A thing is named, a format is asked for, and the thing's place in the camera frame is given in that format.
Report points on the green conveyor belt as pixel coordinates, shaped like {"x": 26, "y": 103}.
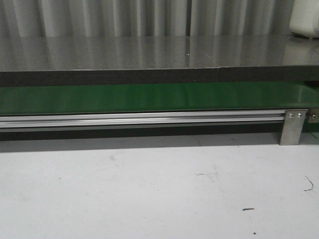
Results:
{"x": 155, "y": 97}

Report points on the white appliance on counter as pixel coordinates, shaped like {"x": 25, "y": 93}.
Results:
{"x": 304, "y": 19}

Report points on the aluminium conveyor side rail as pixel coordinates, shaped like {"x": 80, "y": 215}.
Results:
{"x": 37, "y": 121}

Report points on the steel conveyor support bracket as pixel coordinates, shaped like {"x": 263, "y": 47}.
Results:
{"x": 292, "y": 128}

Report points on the steel conveyor end bracket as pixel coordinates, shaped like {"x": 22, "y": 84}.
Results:
{"x": 313, "y": 115}

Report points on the white pleated curtain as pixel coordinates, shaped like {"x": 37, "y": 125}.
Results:
{"x": 55, "y": 18}

